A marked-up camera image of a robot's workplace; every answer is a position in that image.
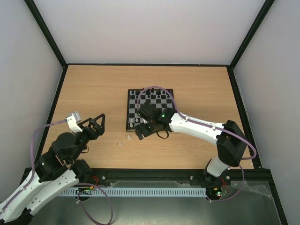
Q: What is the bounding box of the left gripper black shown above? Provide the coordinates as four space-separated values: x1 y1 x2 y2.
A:
69 113 107 162

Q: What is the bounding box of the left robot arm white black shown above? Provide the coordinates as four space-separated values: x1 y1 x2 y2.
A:
0 112 105 225

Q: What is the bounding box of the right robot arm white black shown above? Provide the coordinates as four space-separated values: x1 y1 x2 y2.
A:
135 103 247 184

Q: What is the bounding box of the black white chess board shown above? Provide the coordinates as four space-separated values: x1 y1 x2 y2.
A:
126 88 174 132

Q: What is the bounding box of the metal sheet front panel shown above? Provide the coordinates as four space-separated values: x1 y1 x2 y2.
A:
28 181 281 225

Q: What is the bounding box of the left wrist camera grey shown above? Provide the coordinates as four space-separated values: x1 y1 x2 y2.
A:
66 111 83 134

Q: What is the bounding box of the white slotted cable duct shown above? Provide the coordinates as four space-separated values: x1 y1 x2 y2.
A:
59 187 207 197

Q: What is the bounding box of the black aluminium frame rail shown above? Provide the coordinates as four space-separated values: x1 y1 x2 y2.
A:
91 168 274 187

